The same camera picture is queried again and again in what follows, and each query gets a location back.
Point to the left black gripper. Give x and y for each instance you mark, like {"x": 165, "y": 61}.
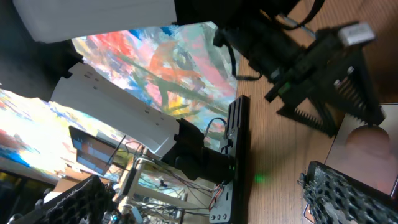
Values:
{"x": 326, "y": 72}

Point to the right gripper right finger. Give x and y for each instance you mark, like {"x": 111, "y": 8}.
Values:
{"x": 333, "y": 197}

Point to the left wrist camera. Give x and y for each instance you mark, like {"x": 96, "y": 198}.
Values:
{"x": 356, "y": 34}

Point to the bronze Galaxy smartphone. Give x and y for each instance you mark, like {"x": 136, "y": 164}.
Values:
{"x": 367, "y": 153}

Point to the colourful abstract painting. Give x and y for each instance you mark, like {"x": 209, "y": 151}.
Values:
{"x": 175, "y": 69}

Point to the dark computer monitor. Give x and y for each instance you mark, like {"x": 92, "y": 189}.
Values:
{"x": 95, "y": 153}

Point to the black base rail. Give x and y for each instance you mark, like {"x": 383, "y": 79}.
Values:
{"x": 228, "y": 205}

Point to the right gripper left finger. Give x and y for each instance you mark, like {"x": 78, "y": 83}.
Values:
{"x": 85, "y": 202}

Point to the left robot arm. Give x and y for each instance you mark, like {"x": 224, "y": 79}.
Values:
{"x": 36, "y": 37}

